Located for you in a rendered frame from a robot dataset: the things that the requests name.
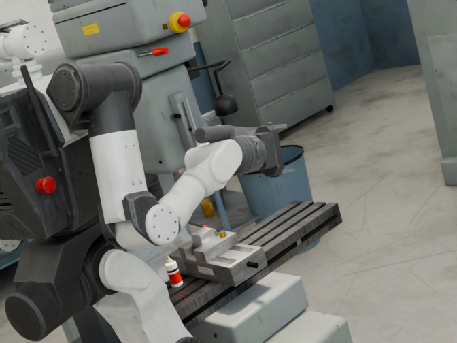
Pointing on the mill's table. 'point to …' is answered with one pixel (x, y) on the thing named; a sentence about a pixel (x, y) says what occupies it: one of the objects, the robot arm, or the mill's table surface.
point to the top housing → (119, 24)
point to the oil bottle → (173, 273)
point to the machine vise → (220, 263)
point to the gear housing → (163, 62)
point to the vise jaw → (215, 247)
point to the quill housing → (163, 120)
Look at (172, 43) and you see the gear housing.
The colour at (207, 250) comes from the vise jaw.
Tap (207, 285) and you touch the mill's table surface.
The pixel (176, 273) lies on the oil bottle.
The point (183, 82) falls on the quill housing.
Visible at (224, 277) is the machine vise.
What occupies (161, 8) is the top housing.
